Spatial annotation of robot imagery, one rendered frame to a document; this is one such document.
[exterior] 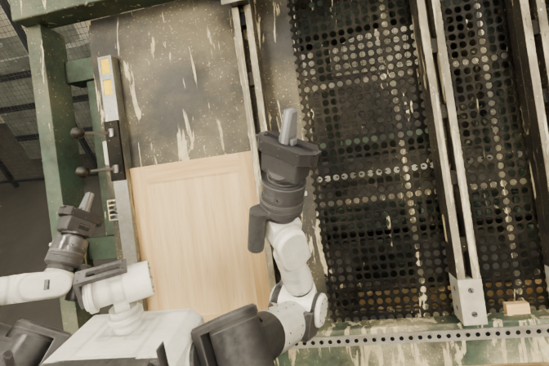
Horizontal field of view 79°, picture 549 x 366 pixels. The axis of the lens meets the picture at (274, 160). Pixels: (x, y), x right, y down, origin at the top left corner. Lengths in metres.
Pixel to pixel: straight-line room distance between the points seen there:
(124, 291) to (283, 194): 0.33
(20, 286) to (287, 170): 0.70
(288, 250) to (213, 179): 0.50
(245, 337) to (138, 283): 0.22
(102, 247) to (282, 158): 0.94
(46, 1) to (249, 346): 1.20
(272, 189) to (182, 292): 0.69
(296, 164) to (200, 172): 0.58
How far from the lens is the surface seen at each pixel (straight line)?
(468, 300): 1.12
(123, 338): 0.73
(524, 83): 1.17
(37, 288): 1.03
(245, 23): 1.10
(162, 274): 1.23
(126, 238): 1.24
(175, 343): 0.67
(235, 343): 0.62
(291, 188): 0.62
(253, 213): 0.64
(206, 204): 1.12
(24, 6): 1.46
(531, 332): 1.23
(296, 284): 0.82
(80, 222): 1.09
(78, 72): 1.45
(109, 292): 0.70
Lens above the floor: 1.87
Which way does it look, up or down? 31 degrees down
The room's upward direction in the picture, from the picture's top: 13 degrees counter-clockwise
